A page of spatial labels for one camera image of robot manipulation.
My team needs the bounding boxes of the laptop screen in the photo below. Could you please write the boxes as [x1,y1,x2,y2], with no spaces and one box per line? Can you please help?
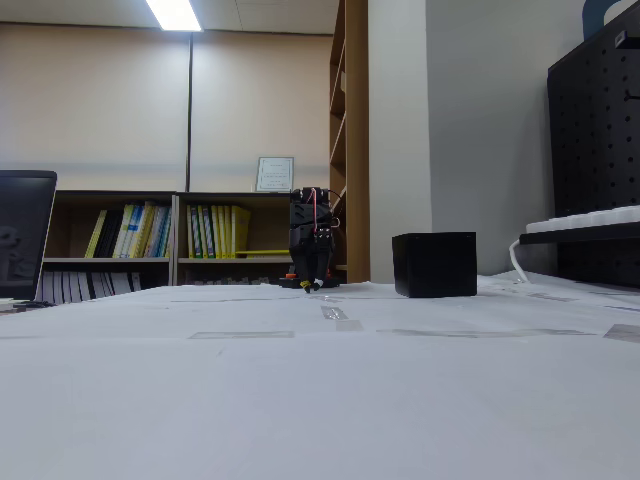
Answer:
[0,169,59,303]

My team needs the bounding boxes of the tall wooden shelf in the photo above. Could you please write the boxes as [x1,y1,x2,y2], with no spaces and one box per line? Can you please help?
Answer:
[328,0,371,284]

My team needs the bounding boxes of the black wall cable duct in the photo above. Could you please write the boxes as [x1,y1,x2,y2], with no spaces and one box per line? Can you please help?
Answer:
[185,30,195,194]

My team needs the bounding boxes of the blue rounded object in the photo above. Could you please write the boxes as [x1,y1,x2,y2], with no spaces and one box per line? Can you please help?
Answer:
[582,0,640,42]

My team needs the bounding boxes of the white power cable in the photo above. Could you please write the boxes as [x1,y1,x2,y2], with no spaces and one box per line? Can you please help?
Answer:
[508,237,530,284]

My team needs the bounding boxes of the black rail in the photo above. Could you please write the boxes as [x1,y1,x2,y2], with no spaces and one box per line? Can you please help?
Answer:
[518,221,640,247]

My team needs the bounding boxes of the white power strip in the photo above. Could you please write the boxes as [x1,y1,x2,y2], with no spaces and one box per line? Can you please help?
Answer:
[524,203,640,235]

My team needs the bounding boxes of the white paper table cover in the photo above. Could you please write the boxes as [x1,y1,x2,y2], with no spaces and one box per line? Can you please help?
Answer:
[0,272,640,480]

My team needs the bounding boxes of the black book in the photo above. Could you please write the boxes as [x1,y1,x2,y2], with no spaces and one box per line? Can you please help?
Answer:
[94,209,125,260]

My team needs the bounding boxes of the ceiling light panel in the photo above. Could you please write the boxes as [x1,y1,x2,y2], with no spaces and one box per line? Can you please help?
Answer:
[144,0,205,33]

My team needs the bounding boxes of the black open box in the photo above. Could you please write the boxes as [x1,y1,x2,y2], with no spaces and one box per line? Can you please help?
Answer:
[391,231,478,300]

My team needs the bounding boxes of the low wooden bookshelf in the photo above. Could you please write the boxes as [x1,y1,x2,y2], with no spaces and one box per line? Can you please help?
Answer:
[42,189,177,303]
[172,191,301,287]

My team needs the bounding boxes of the black pegboard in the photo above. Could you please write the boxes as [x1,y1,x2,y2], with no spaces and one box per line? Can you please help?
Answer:
[546,12,640,290]

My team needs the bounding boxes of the yellow white book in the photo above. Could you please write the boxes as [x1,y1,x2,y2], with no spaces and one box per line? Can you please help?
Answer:
[130,200,157,260]

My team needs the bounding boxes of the framed white certificate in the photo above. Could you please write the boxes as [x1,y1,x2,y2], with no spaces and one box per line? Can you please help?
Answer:
[255,156,296,194]

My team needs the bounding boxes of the black robot base orange clips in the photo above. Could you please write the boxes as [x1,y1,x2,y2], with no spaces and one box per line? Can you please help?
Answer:
[278,269,342,290]

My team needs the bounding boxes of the white blue book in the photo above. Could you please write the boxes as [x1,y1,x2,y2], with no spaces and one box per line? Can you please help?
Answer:
[112,202,137,260]

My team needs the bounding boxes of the thin yellow book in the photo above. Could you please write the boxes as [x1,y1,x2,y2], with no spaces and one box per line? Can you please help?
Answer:
[83,209,108,260]

